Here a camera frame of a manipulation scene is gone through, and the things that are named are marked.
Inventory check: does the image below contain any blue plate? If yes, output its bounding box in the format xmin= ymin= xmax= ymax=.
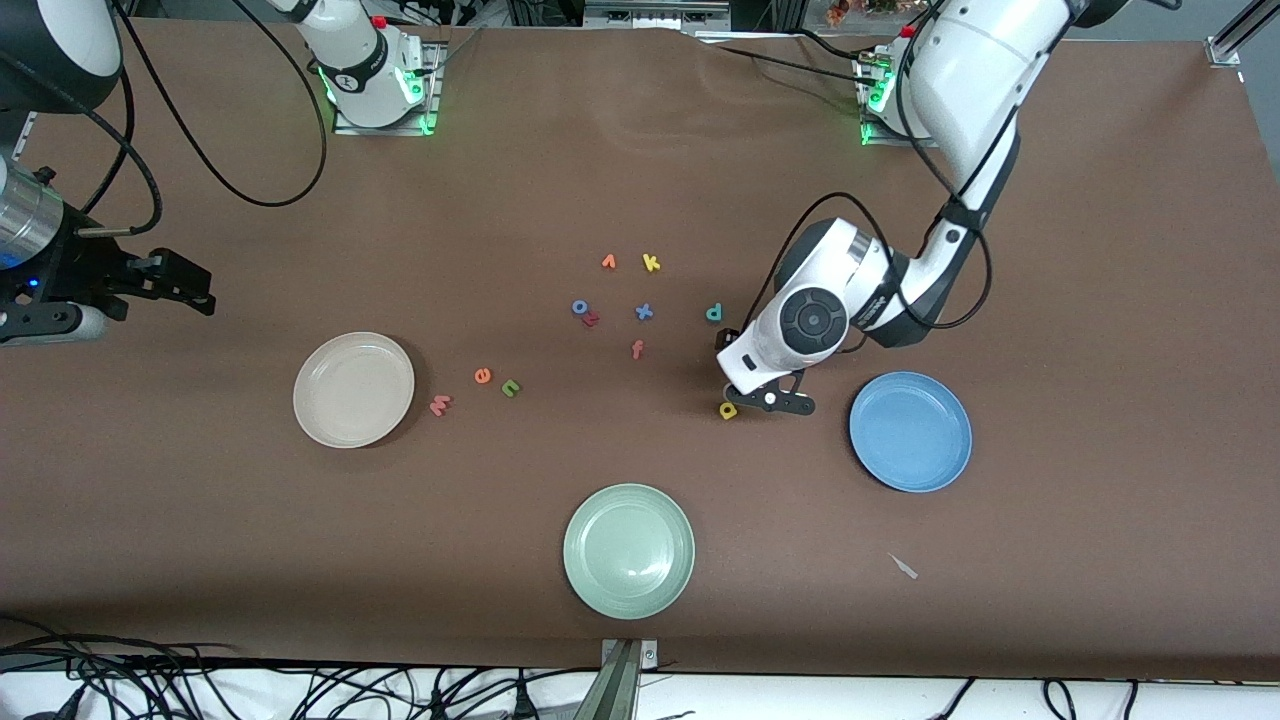
xmin=849 ymin=371 xmax=973 ymax=494

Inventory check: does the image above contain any brown table cover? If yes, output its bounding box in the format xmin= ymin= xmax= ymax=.
xmin=0 ymin=18 xmax=1280 ymax=681

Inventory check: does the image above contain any beige brown plate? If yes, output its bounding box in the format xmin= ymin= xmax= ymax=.
xmin=292 ymin=332 xmax=416 ymax=449

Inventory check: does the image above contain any green plate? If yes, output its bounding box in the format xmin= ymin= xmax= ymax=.
xmin=562 ymin=483 xmax=696 ymax=621

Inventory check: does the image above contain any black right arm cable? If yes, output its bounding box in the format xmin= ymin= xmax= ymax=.
xmin=75 ymin=0 xmax=329 ymax=241

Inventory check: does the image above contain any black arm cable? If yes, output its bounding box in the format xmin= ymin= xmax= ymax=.
xmin=75 ymin=0 xmax=329 ymax=241
xmin=738 ymin=0 xmax=1181 ymax=333

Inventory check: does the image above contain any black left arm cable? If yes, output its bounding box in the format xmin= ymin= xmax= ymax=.
xmin=738 ymin=0 xmax=1181 ymax=333

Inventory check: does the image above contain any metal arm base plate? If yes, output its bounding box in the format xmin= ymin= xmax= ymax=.
xmin=860 ymin=50 xmax=939 ymax=149
xmin=332 ymin=40 xmax=443 ymax=136

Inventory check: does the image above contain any black base cable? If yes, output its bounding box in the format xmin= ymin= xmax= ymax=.
xmin=795 ymin=28 xmax=886 ymax=63
xmin=712 ymin=40 xmax=873 ymax=83

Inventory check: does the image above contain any grey metal frame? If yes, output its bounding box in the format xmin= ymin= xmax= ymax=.
xmin=583 ymin=0 xmax=731 ymax=31

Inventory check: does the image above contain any aluminium camera mount profile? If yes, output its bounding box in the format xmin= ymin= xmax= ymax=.
xmin=575 ymin=638 xmax=661 ymax=720

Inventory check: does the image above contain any thin grey base cable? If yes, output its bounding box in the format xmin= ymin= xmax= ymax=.
xmin=436 ymin=26 xmax=485 ymax=73

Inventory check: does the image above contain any tangled black cable bundle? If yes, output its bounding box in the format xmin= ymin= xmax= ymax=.
xmin=0 ymin=615 xmax=601 ymax=720

